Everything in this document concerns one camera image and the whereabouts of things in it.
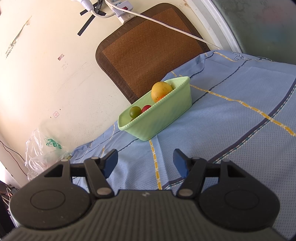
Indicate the clear plastic bag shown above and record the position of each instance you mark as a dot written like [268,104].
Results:
[42,152]

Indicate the large yellow citrus fruit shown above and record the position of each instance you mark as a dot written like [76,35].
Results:
[160,90]

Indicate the red tomato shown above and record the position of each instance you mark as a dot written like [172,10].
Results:
[146,107]

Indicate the white wall power strip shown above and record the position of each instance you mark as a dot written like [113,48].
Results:
[119,9]

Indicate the white framed glass door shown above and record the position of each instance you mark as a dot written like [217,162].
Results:
[258,28]

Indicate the cluttered side table items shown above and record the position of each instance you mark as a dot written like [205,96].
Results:
[7,223]

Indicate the brown woven chair mat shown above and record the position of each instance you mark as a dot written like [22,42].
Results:
[141,52]

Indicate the light green plastic basket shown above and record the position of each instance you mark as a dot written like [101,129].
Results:
[160,114]

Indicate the blue striped table cloth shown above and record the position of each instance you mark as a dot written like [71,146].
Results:
[243,110]

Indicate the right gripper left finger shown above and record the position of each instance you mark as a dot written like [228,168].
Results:
[96,171]

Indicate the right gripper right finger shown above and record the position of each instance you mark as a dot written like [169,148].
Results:
[194,171]

